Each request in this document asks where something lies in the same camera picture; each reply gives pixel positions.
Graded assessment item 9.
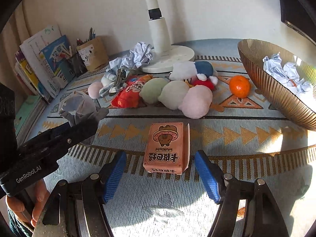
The pink snack carton box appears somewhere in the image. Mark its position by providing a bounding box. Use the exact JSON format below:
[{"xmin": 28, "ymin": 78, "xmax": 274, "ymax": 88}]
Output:
[{"xmin": 143, "ymin": 122, "xmax": 190, "ymax": 175}]

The blue workbook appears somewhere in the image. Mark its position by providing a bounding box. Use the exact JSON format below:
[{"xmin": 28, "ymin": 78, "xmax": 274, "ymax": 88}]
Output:
[{"xmin": 40, "ymin": 35, "xmax": 75, "ymax": 89}]

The white workbook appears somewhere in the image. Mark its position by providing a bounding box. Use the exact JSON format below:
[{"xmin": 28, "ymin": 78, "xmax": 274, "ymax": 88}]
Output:
[{"xmin": 20, "ymin": 25, "xmax": 61, "ymax": 99}]

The plaid cloth scrunchie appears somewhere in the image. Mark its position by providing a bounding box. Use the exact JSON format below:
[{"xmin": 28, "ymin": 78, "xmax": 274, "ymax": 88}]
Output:
[{"xmin": 99, "ymin": 58, "xmax": 130, "ymax": 97}]

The patterned woven table mat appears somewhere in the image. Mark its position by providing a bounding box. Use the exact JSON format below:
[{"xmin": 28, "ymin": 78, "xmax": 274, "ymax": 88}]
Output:
[{"xmin": 27, "ymin": 38, "xmax": 316, "ymax": 237}]

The person's left hand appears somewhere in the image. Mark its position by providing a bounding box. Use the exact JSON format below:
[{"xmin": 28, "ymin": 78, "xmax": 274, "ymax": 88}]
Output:
[{"xmin": 5, "ymin": 178, "xmax": 52, "ymax": 228}]

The white desk lamp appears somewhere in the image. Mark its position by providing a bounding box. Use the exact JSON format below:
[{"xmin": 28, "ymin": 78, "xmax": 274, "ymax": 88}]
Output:
[{"xmin": 142, "ymin": 0, "xmax": 195, "ymax": 73}]

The plush duck toy blue hat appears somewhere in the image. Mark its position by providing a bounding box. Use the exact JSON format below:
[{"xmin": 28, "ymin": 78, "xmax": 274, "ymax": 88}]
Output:
[{"xmin": 169, "ymin": 61, "xmax": 218, "ymax": 91}]

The black monitor screen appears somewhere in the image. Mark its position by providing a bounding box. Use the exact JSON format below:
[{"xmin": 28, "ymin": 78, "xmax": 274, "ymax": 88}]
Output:
[{"xmin": 280, "ymin": 0, "xmax": 315, "ymax": 44}]

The pastel plush caterpillar toy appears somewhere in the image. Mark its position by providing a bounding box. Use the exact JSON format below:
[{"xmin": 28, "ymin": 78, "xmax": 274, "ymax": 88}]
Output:
[{"xmin": 88, "ymin": 77, "xmax": 213, "ymax": 119}]

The paper ball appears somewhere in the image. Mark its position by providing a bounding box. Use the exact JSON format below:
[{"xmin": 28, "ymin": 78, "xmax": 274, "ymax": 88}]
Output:
[{"xmin": 262, "ymin": 53, "xmax": 313, "ymax": 97}]

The black mesh pen holder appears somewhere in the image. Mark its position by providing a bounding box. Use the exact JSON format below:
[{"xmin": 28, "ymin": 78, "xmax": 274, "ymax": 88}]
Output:
[{"xmin": 68, "ymin": 53, "xmax": 87, "ymax": 76}]

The orange mandarin fruit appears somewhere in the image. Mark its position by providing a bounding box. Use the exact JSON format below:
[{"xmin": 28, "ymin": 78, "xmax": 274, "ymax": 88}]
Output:
[{"xmin": 229, "ymin": 75, "xmax": 251, "ymax": 99}]

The paper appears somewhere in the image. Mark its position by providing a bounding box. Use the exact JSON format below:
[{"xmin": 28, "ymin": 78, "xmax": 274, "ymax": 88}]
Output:
[{"xmin": 127, "ymin": 42, "xmax": 154, "ymax": 68}]

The brown cardboard pen holder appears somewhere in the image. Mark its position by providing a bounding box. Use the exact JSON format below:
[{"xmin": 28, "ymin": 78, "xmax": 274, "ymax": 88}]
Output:
[{"xmin": 77, "ymin": 36, "xmax": 109, "ymax": 72}]

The red plush keychain toy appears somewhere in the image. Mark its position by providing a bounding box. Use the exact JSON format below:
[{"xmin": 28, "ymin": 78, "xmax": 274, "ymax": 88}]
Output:
[{"xmin": 111, "ymin": 74, "xmax": 153, "ymax": 109}]

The amber ribbed glass bowl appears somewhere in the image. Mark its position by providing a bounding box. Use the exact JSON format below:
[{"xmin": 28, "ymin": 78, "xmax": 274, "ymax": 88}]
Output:
[{"xmin": 237, "ymin": 39, "xmax": 315, "ymax": 131}]

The paper mid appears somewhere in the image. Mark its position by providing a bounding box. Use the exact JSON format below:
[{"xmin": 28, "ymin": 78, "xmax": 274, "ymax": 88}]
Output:
[{"xmin": 59, "ymin": 92, "xmax": 98, "ymax": 127}]

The yellow book stack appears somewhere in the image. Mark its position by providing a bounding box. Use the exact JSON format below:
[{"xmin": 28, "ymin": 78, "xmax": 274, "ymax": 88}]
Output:
[{"xmin": 15, "ymin": 50, "xmax": 50, "ymax": 102}]

